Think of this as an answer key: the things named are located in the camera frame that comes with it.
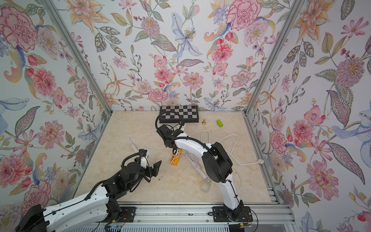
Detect aluminium mounting rail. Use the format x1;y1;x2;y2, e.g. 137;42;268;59
119;202;295;224

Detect white USB charging cable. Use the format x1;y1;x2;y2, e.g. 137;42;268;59
157;152;201;181

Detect orange power strip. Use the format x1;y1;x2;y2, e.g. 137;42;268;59
170;149;182;166

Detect white power strip cord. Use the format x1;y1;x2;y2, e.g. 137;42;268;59
199;130;265;166

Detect green plastic cap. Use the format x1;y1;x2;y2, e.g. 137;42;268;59
216;119;224;127

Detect white electric toothbrush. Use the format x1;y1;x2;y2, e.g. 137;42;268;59
186;153;207;180
127;137;139;153

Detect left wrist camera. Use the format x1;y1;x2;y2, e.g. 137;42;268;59
139;149;149;169

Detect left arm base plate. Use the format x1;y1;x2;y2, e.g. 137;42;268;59
101;206;137;223

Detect bundled white cable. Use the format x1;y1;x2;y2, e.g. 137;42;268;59
199;171;243;193

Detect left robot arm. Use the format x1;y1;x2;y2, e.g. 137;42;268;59
15;161;162;232

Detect black white chessboard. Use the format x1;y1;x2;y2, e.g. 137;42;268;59
159;105;199;124

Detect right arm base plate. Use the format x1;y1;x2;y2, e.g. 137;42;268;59
209;206;254;223

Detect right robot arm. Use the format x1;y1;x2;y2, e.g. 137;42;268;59
156;125;244;221

